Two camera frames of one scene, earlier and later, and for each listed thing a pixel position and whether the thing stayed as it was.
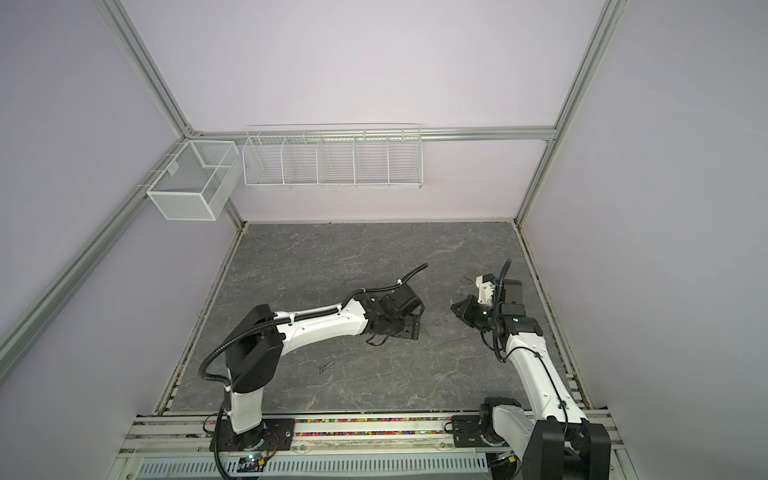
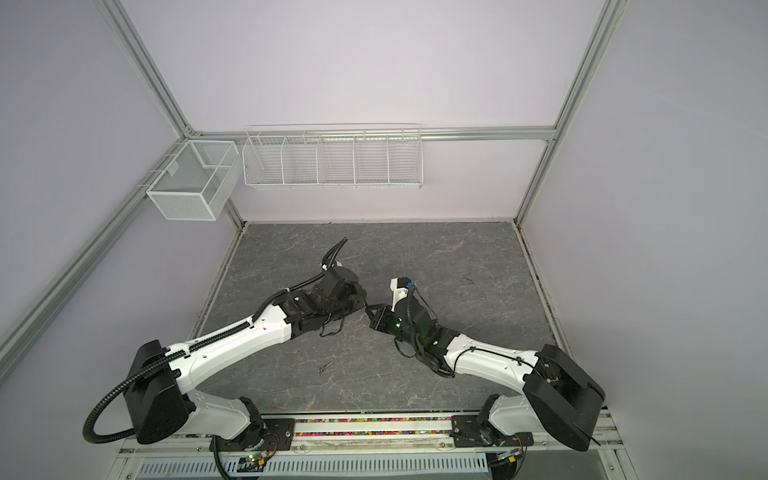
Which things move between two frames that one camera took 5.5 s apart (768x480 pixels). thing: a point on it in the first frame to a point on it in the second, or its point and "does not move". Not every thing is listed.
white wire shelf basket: x=333 y=156 does not move
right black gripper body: x=477 y=314 to x=389 y=323
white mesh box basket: x=197 y=180 does not move
